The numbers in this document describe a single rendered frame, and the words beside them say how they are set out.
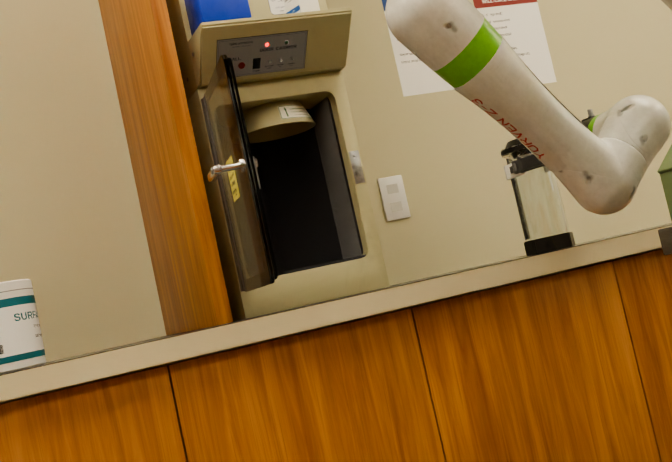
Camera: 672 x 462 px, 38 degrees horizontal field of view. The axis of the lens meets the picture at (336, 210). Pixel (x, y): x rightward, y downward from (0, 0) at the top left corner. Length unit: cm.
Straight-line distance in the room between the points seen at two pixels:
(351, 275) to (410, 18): 67
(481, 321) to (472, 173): 91
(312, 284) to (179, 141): 40
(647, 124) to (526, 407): 56
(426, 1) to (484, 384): 71
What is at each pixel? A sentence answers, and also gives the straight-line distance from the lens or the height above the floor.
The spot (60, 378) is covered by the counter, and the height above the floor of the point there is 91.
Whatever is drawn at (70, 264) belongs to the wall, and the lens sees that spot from 233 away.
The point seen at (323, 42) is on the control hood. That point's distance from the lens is 204.
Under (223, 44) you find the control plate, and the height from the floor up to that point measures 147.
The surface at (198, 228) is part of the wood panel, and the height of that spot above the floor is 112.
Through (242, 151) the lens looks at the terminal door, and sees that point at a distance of 167.
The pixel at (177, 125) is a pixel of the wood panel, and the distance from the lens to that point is 188.
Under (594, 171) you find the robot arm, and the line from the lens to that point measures 167.
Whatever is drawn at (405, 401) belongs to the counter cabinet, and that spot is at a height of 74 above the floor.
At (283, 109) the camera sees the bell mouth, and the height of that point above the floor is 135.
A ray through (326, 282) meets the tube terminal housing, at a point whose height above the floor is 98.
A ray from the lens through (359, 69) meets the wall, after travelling 262.
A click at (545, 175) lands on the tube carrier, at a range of 204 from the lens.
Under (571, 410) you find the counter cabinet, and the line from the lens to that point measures 194.
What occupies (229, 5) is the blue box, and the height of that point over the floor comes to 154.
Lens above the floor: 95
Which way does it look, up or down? 5 degrees up
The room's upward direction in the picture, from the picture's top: 12 degrees counter-clockwise
